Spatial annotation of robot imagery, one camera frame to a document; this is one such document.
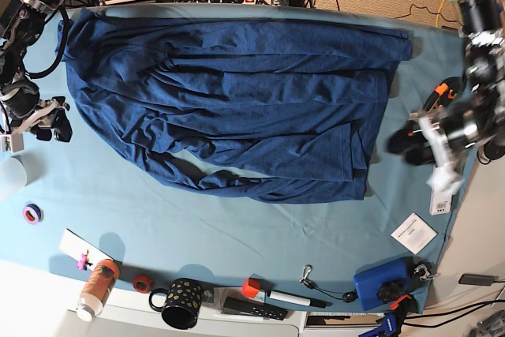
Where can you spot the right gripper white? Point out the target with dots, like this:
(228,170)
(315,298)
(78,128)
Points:
(45,116)

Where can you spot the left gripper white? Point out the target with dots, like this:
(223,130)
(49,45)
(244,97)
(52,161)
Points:
(430,126)

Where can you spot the dark blue t-shirt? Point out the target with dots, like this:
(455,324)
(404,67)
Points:
(276,110)

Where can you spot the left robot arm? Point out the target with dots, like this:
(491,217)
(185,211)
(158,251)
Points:
(479,119)

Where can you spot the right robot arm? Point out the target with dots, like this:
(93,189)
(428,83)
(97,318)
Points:
(22,24)

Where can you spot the translucent plastic cup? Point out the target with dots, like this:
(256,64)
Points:
(13,177)

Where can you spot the orange black utility knife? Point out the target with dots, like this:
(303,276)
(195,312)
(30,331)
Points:
(443,94)

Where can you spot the packaged bit set blister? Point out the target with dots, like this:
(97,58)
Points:
(440,203)

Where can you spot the purple tape roll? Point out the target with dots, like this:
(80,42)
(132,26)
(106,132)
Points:
(32,213)

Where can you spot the white square paper leaflet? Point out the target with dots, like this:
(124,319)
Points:
(414,234)

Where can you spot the white paper card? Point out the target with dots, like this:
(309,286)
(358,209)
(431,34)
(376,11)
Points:
(72,245)

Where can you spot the pink small clip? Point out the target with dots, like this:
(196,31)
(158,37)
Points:
(84,262)

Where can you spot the black power adapter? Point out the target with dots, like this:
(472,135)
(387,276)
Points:
(476,279)

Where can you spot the blue plastic case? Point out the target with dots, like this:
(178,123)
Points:
(383,284)

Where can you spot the orange plastic bottle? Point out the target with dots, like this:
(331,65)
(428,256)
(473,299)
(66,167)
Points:
(97,290)

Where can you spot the blue orange clamp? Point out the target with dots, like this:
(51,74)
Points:
(391,323)

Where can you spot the red tape roll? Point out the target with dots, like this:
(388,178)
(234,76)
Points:
(142,284)

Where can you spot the white black marker pen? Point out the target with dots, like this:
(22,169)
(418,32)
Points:
(293,299)

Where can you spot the red orange cube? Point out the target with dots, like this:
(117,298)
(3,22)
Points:
(251,288)

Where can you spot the black mug gold pattern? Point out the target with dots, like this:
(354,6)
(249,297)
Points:
(182,303)

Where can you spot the black remote control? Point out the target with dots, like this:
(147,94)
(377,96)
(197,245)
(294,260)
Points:
(255,309)

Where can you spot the carabiner with black lanyard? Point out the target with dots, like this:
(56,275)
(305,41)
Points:
(347,297)

